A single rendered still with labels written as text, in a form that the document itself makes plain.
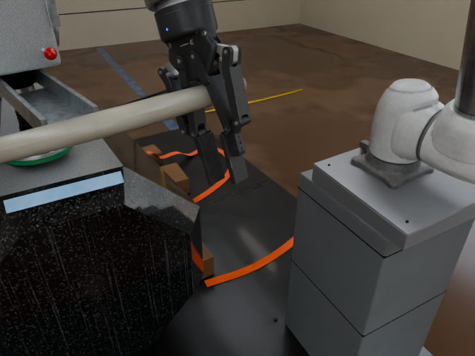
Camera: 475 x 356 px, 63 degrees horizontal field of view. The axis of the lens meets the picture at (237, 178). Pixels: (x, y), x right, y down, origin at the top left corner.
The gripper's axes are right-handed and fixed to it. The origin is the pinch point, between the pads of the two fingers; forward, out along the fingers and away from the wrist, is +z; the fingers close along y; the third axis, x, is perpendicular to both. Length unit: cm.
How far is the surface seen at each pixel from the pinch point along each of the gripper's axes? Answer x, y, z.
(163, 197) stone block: -41, 68, 23
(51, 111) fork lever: -9, 59, -13
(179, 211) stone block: -46, 68, 30
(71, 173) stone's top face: -19, 79, 5
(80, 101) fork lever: -12, 49, -14
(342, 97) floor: -361, 139, 38
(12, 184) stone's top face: -5, 87, 4
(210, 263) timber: -80, 98, 74
